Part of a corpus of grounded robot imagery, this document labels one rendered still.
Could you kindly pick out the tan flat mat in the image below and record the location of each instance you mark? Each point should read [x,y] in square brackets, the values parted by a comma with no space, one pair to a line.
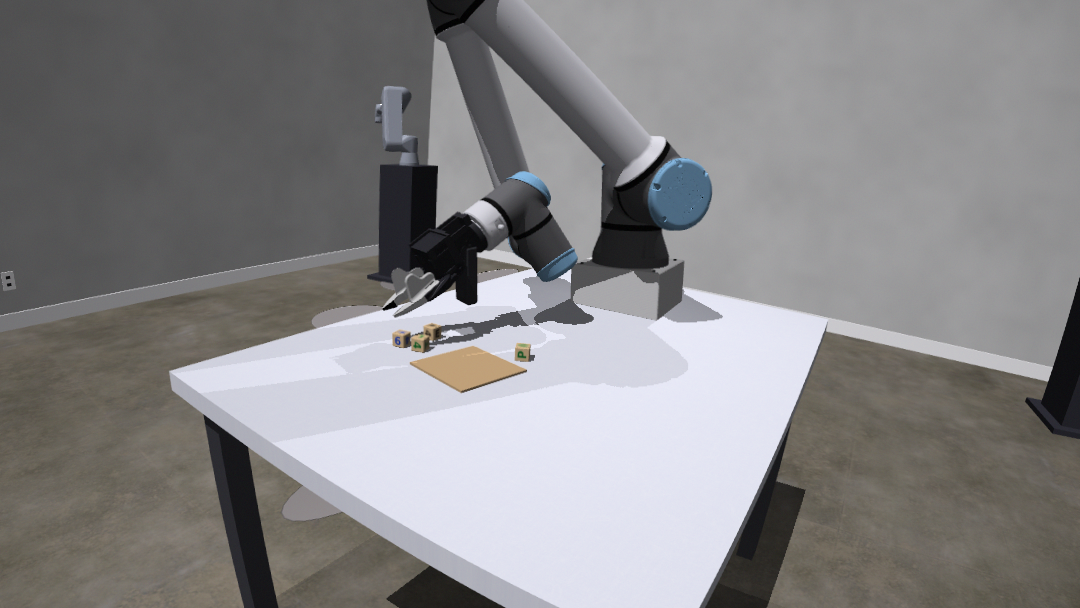
[467,368]

